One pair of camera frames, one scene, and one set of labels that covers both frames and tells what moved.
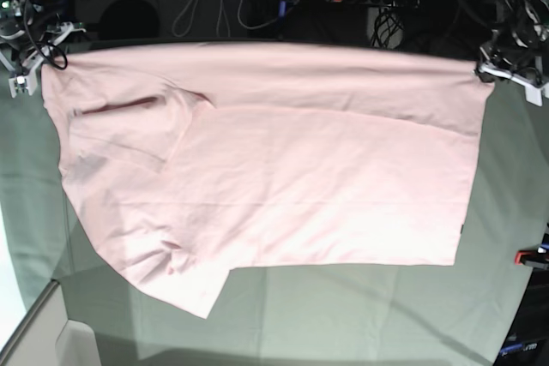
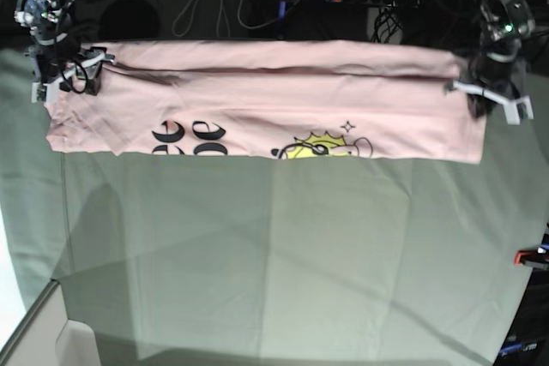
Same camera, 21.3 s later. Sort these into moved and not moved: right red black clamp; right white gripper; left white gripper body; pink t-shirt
Moved: left white gripper body; pink t-shirt; right white gripper
Not moved: right red black clamp
